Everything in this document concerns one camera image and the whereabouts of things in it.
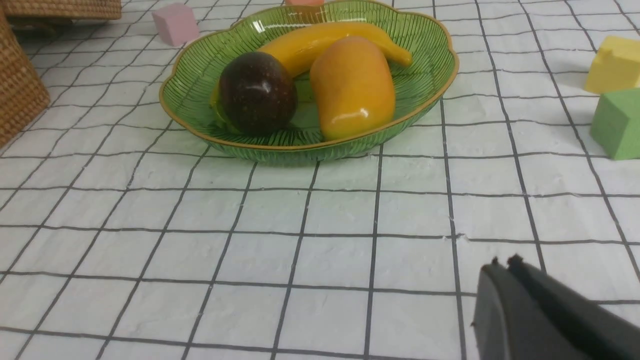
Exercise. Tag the green foam cube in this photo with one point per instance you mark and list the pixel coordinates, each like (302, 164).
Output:
(616, 124)

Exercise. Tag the woven wicker basket lid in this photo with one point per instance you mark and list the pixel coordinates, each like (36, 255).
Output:
(64, 9)

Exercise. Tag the white black grid tablecloth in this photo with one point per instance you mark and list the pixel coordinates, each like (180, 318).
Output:
(125, 237)

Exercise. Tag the orange foam cube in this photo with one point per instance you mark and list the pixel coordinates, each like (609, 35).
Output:
(304, 4)

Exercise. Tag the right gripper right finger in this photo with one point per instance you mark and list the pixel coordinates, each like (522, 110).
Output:
(594, 331)

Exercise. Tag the pink foam cube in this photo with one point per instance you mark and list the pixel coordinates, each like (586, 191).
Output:
(176, 24)

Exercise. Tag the dark purple toy mangosteen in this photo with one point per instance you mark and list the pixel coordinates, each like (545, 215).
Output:
(256, 94)

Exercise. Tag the yellow foam cube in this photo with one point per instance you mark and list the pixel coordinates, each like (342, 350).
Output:
(615, 67)

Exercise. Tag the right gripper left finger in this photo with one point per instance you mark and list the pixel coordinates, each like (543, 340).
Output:
(509, 324)

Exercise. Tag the yellow toy banana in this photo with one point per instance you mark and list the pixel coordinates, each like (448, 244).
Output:
(298, 49)

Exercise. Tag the woven wicker basket green lining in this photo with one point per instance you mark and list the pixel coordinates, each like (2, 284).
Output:
(23, 96)

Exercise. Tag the orange yellow toy mango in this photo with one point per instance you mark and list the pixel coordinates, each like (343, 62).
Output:
(353, 88)

